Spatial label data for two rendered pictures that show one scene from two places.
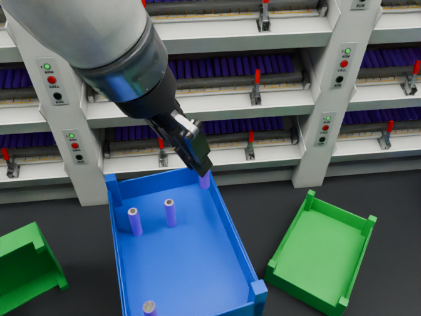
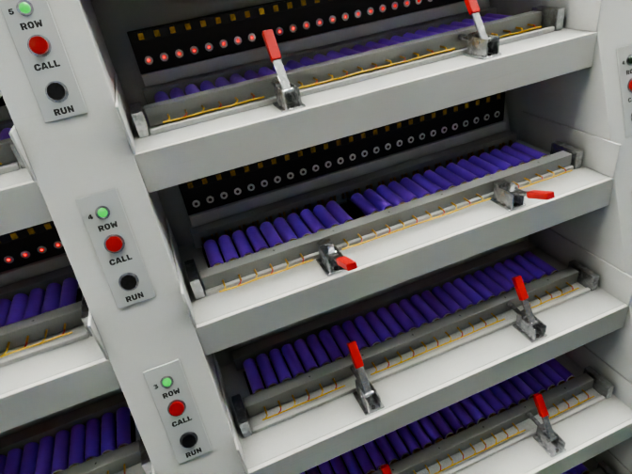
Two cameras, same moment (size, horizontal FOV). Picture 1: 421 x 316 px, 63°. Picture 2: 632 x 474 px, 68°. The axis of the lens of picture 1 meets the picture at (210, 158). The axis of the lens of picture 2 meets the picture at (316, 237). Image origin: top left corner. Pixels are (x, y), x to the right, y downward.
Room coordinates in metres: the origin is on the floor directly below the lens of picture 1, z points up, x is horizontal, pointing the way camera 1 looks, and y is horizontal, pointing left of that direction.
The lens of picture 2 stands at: (0.12, 0.92, 0.92)
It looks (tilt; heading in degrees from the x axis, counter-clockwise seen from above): 13 degrees down; 353
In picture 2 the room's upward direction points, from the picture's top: 15 degrees counter-clockwise
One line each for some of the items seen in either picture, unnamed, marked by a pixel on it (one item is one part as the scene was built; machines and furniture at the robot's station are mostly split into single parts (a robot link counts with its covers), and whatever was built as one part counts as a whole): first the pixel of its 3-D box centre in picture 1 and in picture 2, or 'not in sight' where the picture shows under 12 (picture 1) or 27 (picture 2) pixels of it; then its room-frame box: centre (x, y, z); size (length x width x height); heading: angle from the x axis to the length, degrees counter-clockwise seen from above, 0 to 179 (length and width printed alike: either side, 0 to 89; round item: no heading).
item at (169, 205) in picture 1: (170, 212); not in sight; (0.39, 0.07, 0.36); 0.02 x 0.02 x 0.06
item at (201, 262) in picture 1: (175, 238); not in sight; (0.34, 0.06, 0.36); 0.30 x 0.20 x 0.08; 17
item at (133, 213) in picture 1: (135, 222); not in sight; (0.37, 0.14, 0.36); 0.02 x 0.02 x 0.06
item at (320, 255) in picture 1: (322, 247); not in sight; (0.52, -0.31, 0.04); 0.30 x 0.20 x 0.08; 148
